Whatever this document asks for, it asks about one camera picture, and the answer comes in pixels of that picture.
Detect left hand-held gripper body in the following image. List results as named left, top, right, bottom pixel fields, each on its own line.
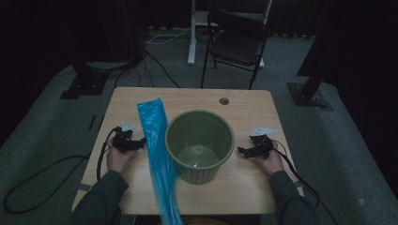
left=112, top=121, right=137, bottom=154

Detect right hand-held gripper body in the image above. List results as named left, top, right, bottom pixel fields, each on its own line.
left=250, top=127, right=278, bottom=158

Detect blue plastic bag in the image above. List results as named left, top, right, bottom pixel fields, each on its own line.
left=136, top=97, right=184, bottom=225

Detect green ribbed plastic bin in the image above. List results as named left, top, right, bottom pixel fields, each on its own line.
left=164, top=109, right=236, bottom=186

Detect person's right hand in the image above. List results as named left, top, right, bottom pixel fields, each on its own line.
left=253, top=140, right=285, bottom=176

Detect person's left hand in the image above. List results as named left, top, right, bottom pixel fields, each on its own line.
left=106, top=139, right=136, bottom=174

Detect black stand base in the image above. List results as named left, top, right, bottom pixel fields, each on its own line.
left=59, top=60, right=134, bottom=100

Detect black folding chair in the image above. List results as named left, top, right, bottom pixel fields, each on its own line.
left=200, top=9, right=270, bottom=91

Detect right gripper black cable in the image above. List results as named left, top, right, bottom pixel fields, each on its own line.
left=271, top=140, right=340, bottom=225

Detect black stand with base plate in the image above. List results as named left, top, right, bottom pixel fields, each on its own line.
left=286, top=31, right=334, bottom=113

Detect black floor cables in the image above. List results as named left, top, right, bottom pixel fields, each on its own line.
left=114, top=50, right=181, bottom=89

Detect looped black floor cable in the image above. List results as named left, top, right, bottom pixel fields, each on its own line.
left=2, top=154, right=92, bottom=216

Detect white floor cable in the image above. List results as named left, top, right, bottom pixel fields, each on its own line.
left=145, top=27, right=191, bottom=45

